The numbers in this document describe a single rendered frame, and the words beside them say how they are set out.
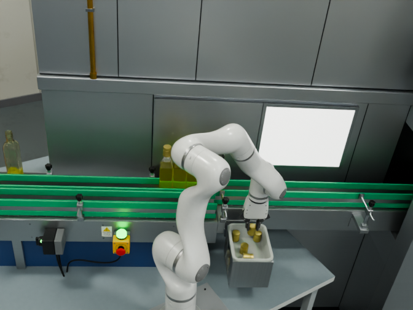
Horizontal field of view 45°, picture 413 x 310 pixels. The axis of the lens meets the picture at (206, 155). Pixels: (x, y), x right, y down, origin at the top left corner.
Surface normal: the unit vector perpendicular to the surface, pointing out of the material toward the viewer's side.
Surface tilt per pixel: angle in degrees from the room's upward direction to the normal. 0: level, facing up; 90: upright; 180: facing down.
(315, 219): 90
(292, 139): 90
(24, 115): 0
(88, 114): 90
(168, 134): 90
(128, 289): 0
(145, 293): 0
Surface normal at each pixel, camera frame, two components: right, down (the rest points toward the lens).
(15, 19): 0.54, 0.51
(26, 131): 0.08, -0.82
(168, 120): 0.07, 0.57
